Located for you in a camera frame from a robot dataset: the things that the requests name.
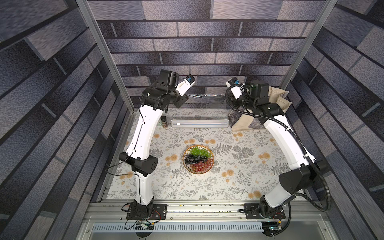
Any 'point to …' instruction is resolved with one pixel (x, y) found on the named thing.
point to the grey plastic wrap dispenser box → (199, 123)
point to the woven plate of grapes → (198, 159)
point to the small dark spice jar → (163, 119)
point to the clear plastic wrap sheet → (207, 101)
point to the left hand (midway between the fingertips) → (182, 91)
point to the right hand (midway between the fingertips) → (227, 92)
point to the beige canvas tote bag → (276, 95)
